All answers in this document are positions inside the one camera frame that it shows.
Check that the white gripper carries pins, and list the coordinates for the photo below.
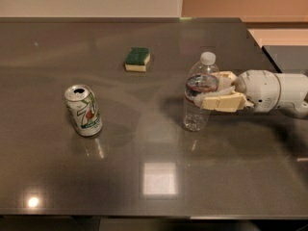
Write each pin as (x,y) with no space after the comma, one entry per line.
(260,88)

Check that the clear plastic water bottle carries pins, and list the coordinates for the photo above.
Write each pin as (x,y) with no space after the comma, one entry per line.
(203,78)

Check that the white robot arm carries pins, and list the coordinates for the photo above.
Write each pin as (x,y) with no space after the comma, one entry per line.
(293,95)

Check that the green yellow sponge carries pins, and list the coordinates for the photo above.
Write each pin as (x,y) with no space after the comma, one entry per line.
(137,59)

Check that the white green soda can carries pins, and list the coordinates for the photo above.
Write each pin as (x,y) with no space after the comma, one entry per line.
(81,104)

